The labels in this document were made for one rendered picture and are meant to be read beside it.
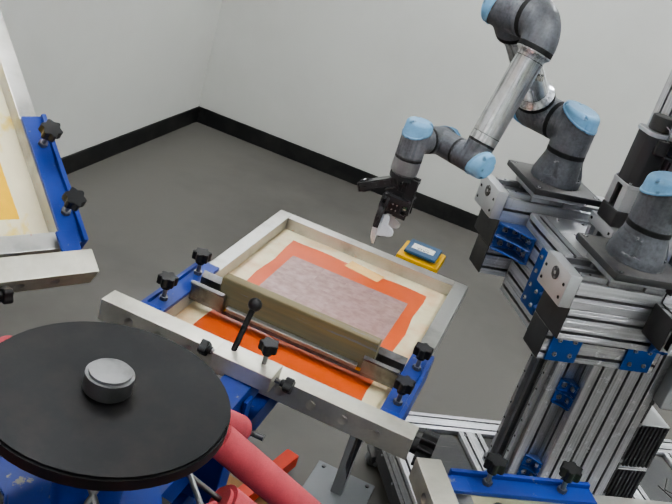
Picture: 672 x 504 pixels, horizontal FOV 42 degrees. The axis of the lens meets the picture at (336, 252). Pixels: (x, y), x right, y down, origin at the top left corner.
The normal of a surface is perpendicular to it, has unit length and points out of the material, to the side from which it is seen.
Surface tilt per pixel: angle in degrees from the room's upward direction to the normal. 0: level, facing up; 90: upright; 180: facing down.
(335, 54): 90
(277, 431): 0
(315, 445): 0
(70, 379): 0
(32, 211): 32
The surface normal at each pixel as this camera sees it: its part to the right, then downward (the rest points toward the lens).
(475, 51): -0.32, 0.32
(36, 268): 0.56, -0.47
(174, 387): 0.27, -0.87
